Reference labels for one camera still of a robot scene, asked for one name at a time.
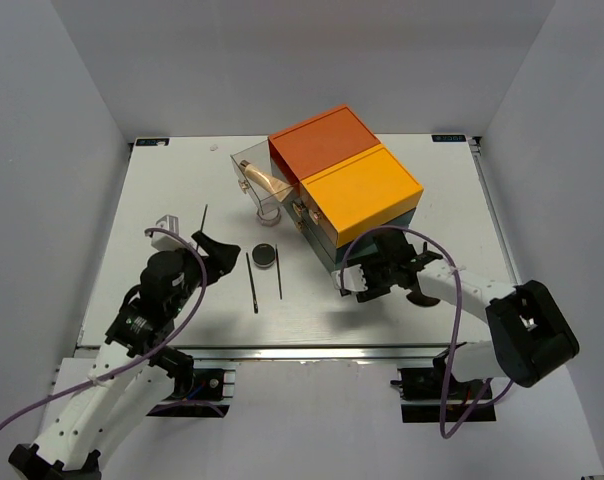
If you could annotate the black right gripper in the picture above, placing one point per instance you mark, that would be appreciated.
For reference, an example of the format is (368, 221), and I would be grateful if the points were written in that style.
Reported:
(372, 293)

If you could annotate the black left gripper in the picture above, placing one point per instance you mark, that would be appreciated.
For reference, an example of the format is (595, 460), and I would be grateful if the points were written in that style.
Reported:
(222, 257)

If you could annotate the long black makeup pencil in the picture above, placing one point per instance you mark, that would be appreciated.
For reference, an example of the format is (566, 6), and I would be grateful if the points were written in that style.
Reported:
(255, 305)

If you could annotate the black fan powder brush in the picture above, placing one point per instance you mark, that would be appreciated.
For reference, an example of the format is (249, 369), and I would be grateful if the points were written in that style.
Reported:
(415, 294)

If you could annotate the thin black eyeliner pencil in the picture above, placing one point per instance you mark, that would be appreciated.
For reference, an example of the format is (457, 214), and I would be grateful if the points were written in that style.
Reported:
(203, 218)

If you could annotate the beige foundation tube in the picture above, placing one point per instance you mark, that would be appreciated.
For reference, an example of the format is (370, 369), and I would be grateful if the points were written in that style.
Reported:
(272, 185)

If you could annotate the clear orange box drawer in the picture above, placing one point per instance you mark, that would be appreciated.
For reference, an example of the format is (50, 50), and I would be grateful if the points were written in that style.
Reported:
(260, 156)

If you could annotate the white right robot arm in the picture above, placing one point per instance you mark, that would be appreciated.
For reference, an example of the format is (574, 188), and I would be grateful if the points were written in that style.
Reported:
(529, 336)

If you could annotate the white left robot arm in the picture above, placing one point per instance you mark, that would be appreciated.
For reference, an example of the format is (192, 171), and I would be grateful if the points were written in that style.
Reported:
(135, 372)

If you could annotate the thin black makeup brush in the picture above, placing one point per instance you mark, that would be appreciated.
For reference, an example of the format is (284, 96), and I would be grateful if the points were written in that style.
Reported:
(278, 270)

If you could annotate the black round compact jar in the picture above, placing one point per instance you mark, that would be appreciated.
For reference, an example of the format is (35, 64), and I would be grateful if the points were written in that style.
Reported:
(263, 255)

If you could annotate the clear pink round jar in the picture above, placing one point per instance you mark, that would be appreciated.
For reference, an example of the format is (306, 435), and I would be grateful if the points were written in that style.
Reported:
(270, 218)

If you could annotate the yellow drawer box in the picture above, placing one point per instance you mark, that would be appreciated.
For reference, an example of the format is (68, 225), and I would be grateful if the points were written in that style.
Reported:
(366, 190)

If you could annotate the light blue drawer box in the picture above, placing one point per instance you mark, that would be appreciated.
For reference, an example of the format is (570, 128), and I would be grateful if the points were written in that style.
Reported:
(332, 260)

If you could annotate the orange drawer box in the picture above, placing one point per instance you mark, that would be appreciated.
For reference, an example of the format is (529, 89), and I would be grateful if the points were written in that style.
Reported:
(320, 142)

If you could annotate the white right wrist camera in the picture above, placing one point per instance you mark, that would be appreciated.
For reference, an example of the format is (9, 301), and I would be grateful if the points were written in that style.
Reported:
(349, 280)

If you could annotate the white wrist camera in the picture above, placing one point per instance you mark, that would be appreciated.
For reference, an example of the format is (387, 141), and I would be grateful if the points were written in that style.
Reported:
(159, 240)
(349, 280)

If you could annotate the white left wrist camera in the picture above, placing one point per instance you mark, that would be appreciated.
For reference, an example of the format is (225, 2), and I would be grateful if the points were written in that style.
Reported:
(159, 240)

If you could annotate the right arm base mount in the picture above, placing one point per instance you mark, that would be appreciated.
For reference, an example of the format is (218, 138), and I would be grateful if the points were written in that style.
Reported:
(419, 386)

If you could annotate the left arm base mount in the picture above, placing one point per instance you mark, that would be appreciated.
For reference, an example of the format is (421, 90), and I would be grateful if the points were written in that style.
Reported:
(199, 388)

